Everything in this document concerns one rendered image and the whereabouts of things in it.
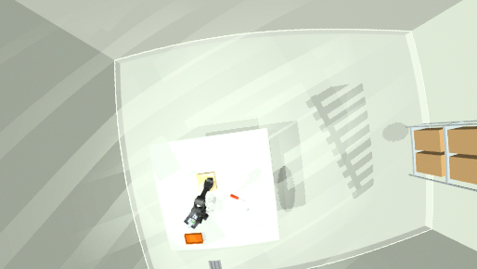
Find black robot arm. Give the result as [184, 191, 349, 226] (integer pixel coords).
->
[193, 177, 214, 224]

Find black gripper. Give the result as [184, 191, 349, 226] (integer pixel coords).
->
[191, 206, 209, 221]

